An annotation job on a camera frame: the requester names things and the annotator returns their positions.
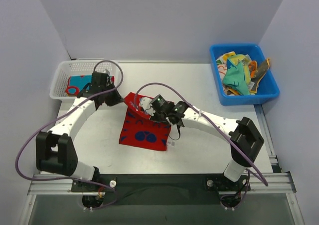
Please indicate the green teal crumpled towel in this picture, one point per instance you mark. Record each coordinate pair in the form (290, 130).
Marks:
(237, 77)

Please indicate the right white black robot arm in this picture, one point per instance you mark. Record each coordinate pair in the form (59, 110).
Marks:
(245, 139)

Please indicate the yellow orange towel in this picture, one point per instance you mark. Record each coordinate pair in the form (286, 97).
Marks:
(249, 66)

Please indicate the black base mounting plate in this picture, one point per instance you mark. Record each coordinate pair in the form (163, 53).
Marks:
(163, 189)

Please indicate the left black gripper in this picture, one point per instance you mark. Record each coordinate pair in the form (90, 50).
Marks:
(111, 98)

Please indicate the white patterned towel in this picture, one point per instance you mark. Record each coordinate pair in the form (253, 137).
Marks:
(222, 61)

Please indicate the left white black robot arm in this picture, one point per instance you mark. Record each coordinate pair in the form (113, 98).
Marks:
(55, 151)

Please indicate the folded blue red towel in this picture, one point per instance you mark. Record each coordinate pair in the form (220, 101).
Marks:
(76, 83)

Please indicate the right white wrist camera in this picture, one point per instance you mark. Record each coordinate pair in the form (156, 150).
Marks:
(145, 104)

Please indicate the red blue tiger towel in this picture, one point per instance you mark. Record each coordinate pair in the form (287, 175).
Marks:
(139, 131)

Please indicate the white perforated plastic basket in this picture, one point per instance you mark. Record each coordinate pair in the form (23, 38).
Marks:
(65, 70)

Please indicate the grey orange-edged towel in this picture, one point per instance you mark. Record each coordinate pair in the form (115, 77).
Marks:
(258, 72)

